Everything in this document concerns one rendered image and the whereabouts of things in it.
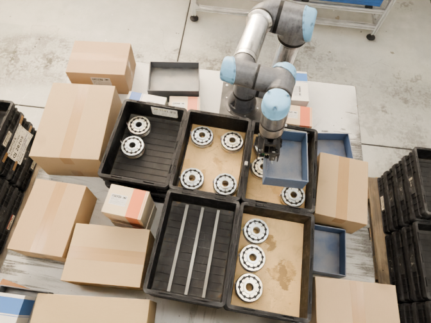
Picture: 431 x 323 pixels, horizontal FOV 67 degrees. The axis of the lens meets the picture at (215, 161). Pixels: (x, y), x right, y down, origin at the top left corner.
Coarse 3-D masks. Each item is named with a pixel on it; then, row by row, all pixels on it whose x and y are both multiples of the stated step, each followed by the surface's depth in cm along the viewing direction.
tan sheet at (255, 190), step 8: (256, 136) 156; (248, 176) 147; (248, 184) 145; (256, 184) 145; (248, 192) 144; (256, 192) 144; (264, 192) 144; (272, 192) 144; (280, 192) 144; (264, 200) 142; (272, 200) 142; (280, 200) 142
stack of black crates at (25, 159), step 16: (0, 112) 197; (16, 112) 192; (0, 128) 180; (16, 128) 193; (32, 128) 211; (0, 144) 182; (32, 144) 213; (0, 160) 183; (32, 160) 215; (0, 176) 191; (16, 176) 200
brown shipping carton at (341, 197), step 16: (320, 160) 148; (336, 160) 149; (352, 160) 149; (320, 176) 145; (336, 176) 145; (352, 176) 145; (320, 192) 142; (336, 192) 142; (352, 192) 142; (320, 208) 138; (336, 208) 139; (352, 208) 139; (320, 224) 148; (336, 224) 144; (352, 224) 139
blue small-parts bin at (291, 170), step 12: (288, 132) 122; (300, 132) 122; (288, 144) 127; (300, 144) 127; (288, 156) 125; (300, 156) 125; (264, 168) 118; (276, 168) 122; (288, 168) 122; (300, 168) 123; (264, 180) 116; (276, 180) 115; (288, 180) 114; (300, 180) 113
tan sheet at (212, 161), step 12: (216, 132) 157; (240, 132) 157; (192, 144) 153; (216, 144) 154; (192, 156) 150; (204, 156) 151; (216, 156) 151; (228, 156) 151; (240, 156) 151; (204, 168) 148; (216, 168) 148; (228, 168) 148; (240, 168) 149; (192, 180) 145; (204, 180) 145
